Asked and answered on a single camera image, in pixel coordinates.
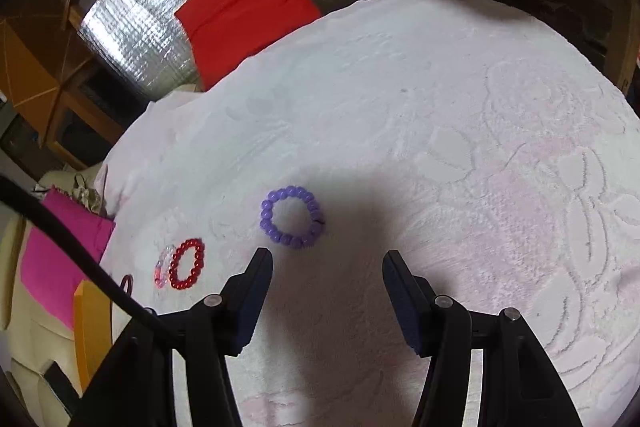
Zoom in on dark maroon bangle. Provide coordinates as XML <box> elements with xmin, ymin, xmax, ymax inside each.
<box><xmin>119</xmin><ymin>274</ymin><xmax>134</xmax><ymax>297</ymax></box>

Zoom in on pink translucent bead bracelet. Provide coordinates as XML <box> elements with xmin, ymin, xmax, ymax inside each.
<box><xmin>153</xmin><ymin>244</ymin><xmax>177</xmax><ymax>291</ymax></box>

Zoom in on red bead bracelet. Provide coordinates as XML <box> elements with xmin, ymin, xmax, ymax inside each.
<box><xmin>168</xmin><ymin>237</ymin><xmax>207</xmax><ymax>292</ymax></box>

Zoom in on purple bead bracelet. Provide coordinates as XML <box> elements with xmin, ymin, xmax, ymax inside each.
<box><xmin>259</xmin><ymin>184</ymin><xmax>328</xmax><ymax>249</ymax></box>

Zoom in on orange cardboard tray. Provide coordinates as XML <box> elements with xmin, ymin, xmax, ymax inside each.
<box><xmin>73</xmin><ymin>281</ymin><xmax>112</xmax><ymax>392</ymax></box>

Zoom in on cream leather armchair right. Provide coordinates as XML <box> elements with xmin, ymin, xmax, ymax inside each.
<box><xmin>1</xmin><ymin>206</ymin><xmax>81</xmax><ymax>426</ymax></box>

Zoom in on magenta pillow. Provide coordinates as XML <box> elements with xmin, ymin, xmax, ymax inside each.
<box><xmin>20</xmin><ymin>186</ymin><xmax>117</xmax><ymax>331</ymax></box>

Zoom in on patterned grey cloth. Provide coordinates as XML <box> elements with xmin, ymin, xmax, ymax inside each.
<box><xmin>70</xmin><ymin>173</ymin><xmax>103</xmax><ymax>215</ymax></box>

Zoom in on white textured bed cover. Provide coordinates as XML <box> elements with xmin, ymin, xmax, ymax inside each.
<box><xmin>102</xmin><ymin>0</ymin><xmax>639</xmax><ymax>426</ymax></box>

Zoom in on wooden cabinet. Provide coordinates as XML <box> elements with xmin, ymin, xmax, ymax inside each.
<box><xmin>1</xmin><ymin>0</ymin><xmax>138</xmax><ymax>169</ymax></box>

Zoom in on red pillow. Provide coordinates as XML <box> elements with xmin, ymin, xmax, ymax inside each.
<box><xmin>175</xmin><ymin>0</ymin><xmax>321</xmax><ymax>91</ymax></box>

